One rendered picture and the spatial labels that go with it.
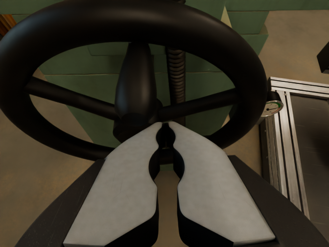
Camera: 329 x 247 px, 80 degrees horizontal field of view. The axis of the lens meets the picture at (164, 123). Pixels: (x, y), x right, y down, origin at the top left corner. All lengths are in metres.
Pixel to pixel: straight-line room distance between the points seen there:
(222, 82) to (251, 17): 0.15
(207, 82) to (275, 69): 1.20
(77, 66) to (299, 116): 1.00
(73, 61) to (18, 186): 0.93
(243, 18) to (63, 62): 0.33
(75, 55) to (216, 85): 0.30
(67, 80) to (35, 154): 0.86
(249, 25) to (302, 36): 1.66
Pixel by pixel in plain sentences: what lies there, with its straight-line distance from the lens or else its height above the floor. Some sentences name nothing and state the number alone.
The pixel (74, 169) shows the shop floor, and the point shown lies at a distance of 1.17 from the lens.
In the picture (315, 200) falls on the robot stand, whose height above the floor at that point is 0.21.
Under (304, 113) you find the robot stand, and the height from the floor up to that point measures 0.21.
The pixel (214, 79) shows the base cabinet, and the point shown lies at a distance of 0.46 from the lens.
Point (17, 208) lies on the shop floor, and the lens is 1.24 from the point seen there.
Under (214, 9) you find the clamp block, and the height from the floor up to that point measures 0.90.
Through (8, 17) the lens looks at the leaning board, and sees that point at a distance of 1.89.
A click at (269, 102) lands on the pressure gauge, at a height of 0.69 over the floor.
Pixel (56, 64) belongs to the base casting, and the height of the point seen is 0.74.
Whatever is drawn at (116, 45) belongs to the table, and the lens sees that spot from 0.27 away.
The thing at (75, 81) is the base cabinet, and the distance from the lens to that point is 0.48.
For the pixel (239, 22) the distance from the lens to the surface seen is 0.38.
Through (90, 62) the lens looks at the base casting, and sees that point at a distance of 0.43.
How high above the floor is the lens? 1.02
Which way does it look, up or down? 60 degrees down
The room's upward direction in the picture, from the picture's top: straight up
